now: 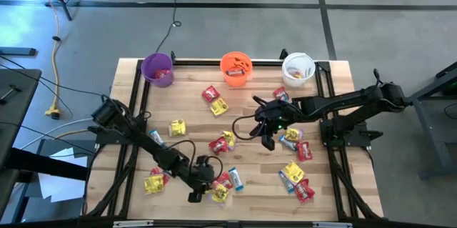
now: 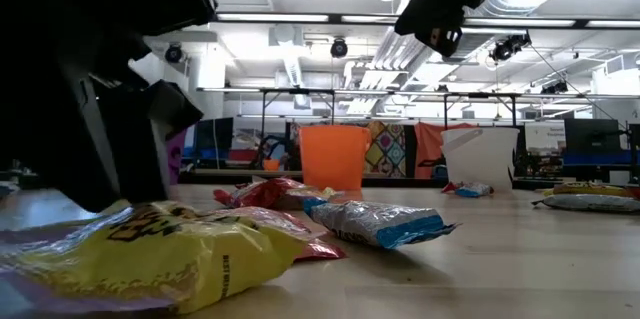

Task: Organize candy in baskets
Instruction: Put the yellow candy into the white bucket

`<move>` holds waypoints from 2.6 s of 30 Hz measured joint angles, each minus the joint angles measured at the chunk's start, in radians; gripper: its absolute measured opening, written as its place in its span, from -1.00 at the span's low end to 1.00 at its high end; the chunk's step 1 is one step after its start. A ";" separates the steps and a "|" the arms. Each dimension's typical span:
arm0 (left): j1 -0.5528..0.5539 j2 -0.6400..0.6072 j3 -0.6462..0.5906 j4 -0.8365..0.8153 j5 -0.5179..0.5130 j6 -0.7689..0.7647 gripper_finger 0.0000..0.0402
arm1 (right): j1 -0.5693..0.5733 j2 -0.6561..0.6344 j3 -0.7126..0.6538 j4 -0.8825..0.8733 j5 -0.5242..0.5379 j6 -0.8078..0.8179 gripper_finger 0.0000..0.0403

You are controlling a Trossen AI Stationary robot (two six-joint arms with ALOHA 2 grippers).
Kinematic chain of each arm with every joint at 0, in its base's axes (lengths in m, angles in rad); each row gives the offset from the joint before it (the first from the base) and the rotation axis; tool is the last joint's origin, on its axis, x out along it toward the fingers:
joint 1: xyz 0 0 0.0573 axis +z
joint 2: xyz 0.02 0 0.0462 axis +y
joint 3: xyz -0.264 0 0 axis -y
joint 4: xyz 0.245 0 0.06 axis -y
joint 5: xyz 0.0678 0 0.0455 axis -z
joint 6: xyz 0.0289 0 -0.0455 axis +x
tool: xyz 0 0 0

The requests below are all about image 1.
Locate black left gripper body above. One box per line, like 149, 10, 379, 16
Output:
185, 166, 211, 192

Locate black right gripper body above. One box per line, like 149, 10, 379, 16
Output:
264, 101, 292, 134

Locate white plastic bucket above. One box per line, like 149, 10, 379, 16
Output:
281, 52, 316, 89

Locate orange pumpkin face bucket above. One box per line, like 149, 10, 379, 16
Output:
219, 51, 253, 87

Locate purple plastic bucket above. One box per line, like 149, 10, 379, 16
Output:
141, 52, 175, 89

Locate white paper sheets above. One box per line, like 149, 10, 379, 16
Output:
37, 146, 89, 204

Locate black table beam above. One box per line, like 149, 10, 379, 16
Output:
0, 147, 90, 182

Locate dark grey side table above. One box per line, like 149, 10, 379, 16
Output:
0, 69, 42, 167

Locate black flat stand foot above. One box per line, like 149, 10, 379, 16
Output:
0, 46, 38, 57

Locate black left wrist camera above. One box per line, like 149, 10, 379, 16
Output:
195, 154, 212, 172

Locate black left camera cable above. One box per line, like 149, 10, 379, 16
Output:
166, 138, 225, 183

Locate black camera cable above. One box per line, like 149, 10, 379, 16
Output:
231, 113, 267, 142
166, 138, 225, 183

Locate black right camera cable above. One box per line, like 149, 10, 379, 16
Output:
231, 113, 267, 142

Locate silver metal bracket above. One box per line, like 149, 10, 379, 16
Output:
313, 222, 353, 228
113, 220, 154, 228

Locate dark grey table frame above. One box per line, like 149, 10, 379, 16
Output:
406, 61, 457, 181

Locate white floor cable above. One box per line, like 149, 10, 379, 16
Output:
19, 117, 96, 150

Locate yellow extension cable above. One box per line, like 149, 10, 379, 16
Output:
26, 0, 62, 121

